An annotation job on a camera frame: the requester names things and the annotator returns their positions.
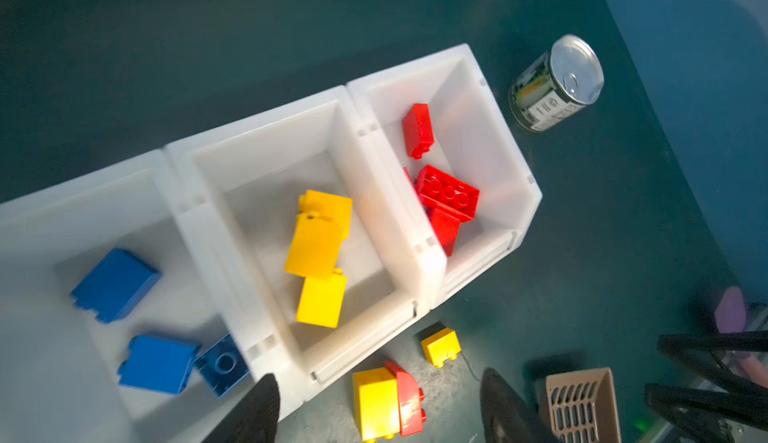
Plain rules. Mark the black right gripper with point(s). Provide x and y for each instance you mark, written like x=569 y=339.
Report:
x=697 y=413

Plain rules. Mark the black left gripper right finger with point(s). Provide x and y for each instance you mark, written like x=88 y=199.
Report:
x=505 y=415

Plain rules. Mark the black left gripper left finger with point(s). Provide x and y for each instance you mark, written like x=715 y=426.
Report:
x=255 y=418

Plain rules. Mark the blue small lego brick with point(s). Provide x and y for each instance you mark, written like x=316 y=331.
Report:
x=222 y=366

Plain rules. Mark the red lego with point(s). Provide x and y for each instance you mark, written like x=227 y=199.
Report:
x=412 y=415
x=417 y=131

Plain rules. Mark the small yellow lego brick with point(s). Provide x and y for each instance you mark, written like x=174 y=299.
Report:
x=441 y=347

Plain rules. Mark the yellow large lego brick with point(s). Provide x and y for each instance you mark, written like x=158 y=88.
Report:
x=376 y=406

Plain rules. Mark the red lego brick small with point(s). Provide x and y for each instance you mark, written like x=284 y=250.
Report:
x=445 y=227

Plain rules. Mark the red tall lego brick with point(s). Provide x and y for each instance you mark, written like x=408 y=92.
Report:
x=438 y=190

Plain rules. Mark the brown slotted scoop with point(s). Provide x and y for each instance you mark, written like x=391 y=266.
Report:
x=580 y=406

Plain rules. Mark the purple pink spatula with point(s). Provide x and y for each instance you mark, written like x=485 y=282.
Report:
x=731 y=317

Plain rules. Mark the white left sorting bin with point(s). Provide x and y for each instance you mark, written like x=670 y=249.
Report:
x=59 y=365

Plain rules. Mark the white sorting bin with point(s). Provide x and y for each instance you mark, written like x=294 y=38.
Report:
x=473 y=143
x=241 y=183
x=59 y=365

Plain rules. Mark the white middle sorting bin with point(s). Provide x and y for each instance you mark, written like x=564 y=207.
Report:
x=241 y=183

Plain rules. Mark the white right sorting bin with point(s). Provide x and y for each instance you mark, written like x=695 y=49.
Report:
x=473 y=143

